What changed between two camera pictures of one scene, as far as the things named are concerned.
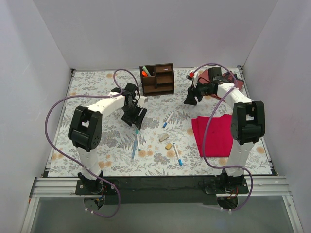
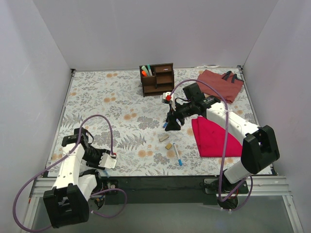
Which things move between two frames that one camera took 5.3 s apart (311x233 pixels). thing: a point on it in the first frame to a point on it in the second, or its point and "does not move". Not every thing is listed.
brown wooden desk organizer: (161, 82) does not move
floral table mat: (162, 145) does not move
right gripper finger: (199, 97) to (172, 124)
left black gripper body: (133, 112) to (102, 171)
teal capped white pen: (137, 133) to (149, 70)
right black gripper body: (194, 92) to (175, 116)
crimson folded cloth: (219, 141) does not move
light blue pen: (134, 148) to (107, 173)
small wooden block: (163, 138) does not move
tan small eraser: (168, 145) does not move
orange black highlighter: (144, 74) does not move
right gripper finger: (190, 99) to (170, 118)
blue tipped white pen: (179, 159) does not move
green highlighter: (146, 71) does not move
